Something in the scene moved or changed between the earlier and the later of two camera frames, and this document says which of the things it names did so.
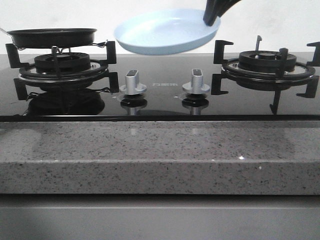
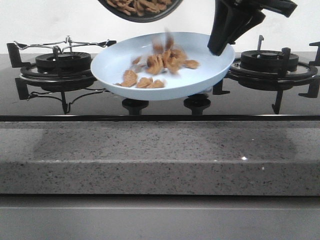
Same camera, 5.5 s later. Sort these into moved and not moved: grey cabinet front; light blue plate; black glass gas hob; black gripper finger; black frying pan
Moved: light blue plate; black gripper finger; black frying pan
Not moved: black glass gas hob; grey cabinet front
